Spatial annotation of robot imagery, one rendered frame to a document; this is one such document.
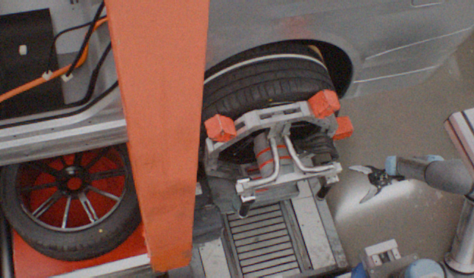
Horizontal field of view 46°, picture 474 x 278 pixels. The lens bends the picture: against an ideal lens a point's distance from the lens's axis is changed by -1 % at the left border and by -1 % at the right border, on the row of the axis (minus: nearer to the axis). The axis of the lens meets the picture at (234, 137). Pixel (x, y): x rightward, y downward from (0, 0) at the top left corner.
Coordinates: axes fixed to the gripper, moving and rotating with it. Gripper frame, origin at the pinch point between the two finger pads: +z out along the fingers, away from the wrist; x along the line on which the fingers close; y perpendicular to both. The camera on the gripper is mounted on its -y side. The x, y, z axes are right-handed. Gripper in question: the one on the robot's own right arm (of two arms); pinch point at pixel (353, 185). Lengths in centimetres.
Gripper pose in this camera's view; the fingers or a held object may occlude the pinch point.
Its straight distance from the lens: 237.9
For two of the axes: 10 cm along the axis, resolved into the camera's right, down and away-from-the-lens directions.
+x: 2.7, 9.6, -0.8
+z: -9.6, 2.6, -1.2
